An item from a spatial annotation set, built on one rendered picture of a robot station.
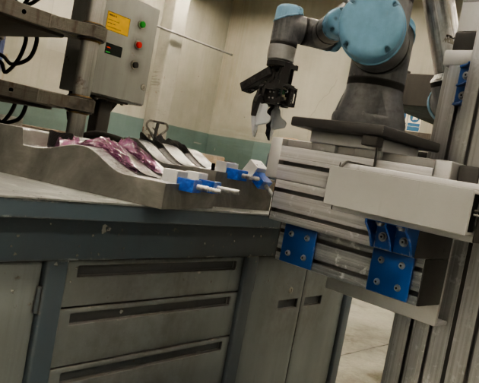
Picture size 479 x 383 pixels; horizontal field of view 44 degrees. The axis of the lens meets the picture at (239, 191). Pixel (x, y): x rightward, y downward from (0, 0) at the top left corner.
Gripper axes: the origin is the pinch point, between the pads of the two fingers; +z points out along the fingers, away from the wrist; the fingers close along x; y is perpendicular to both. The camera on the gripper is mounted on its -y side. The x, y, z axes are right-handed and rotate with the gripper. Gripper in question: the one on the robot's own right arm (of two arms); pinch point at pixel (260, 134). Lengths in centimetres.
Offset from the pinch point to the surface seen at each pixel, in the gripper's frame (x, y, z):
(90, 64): -7, -72, -15
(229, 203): -10.0, 2.1, 19.8
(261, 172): 0.6, 2.7, 10.5
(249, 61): 680, -572, -166
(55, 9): 343, -659, -153
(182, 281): -23.7, 2.9, 40.1
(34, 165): -55, -18, 18
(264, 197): 5.0, 2.1, 17.1
